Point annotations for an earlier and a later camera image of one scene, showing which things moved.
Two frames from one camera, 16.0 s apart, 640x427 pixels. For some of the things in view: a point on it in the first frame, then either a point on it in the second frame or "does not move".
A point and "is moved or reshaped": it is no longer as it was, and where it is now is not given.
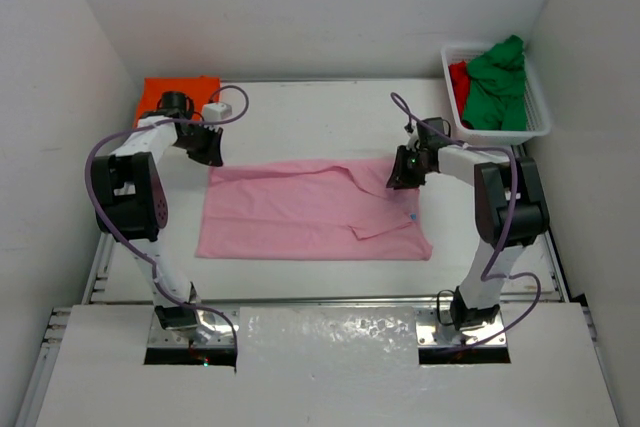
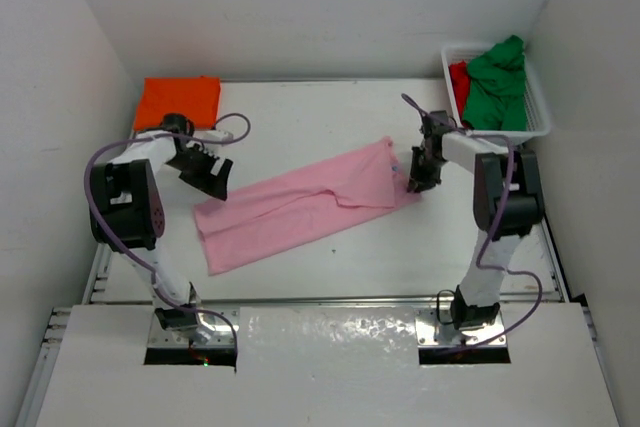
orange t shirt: [202, 90] does not move
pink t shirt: [340, 209] is moved or reshaped
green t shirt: [496, 92] does not move
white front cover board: [327, 366] does not move
